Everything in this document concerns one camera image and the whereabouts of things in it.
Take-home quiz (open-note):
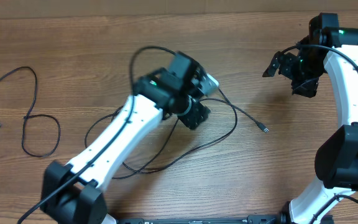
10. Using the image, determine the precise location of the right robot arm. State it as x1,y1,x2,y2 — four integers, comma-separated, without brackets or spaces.
264,13,358,223

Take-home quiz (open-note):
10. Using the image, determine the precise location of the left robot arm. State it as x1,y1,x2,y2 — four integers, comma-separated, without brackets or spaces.
40,52,219,224

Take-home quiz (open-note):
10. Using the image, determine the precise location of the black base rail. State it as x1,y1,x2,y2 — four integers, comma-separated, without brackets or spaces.
116,202,292,224

